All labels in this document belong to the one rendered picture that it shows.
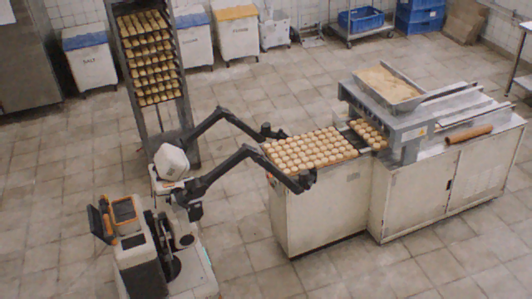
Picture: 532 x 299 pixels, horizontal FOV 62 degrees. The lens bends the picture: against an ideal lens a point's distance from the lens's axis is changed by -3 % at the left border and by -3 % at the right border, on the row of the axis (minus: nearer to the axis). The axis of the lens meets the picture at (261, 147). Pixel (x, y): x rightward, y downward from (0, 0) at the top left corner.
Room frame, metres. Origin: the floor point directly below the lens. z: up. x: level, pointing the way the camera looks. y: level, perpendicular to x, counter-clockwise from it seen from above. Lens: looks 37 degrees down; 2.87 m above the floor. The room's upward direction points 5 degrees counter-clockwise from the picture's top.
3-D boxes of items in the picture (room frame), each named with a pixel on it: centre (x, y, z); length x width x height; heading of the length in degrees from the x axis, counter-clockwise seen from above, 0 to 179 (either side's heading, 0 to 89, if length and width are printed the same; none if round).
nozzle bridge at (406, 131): (2.67, -0.88, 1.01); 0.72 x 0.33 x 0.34; 19
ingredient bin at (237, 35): (5.92, 0.22, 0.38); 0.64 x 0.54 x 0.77; 12
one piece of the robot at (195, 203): (2.17, 0.51, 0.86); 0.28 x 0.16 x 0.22; 20
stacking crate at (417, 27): (6.44, -2.54, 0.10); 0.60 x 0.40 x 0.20; 102
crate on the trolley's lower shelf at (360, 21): (6.27, -1.60, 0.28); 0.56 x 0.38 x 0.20; 112
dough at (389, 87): (2.67, -0.88, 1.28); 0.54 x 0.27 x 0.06; 19
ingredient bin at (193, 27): (5.76, 0.85, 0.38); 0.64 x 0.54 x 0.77; 14
